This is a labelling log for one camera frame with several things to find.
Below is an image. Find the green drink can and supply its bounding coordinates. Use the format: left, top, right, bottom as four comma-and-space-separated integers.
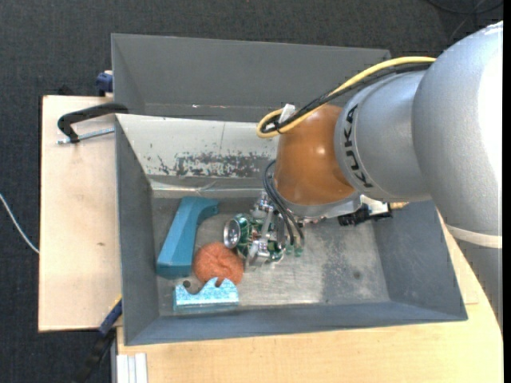
222, 212, 287, 263

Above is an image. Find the blue pistol-shaped plastic block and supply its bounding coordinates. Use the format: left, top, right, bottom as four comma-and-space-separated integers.
155, 196, 221, 279

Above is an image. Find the pale wood board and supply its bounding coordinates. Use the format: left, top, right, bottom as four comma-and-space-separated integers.
38, 95, 124, 334

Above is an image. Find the orange fuzzy ball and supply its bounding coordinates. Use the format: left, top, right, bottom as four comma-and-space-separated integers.
192, 240, 245, 287

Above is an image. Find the black cylinder on white bracket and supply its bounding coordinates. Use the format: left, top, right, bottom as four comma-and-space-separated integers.
338, 199, 409, 227

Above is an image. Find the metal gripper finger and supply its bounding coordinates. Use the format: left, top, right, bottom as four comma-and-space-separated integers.
244, 239, 274, 270
249, 198, 270, 226

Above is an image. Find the grey metal bin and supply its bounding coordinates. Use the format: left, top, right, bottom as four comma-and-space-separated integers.
110, 33, 469, 346

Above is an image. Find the blue cut-out sponge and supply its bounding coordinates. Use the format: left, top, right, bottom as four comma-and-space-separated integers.
172, 276, 240, 313

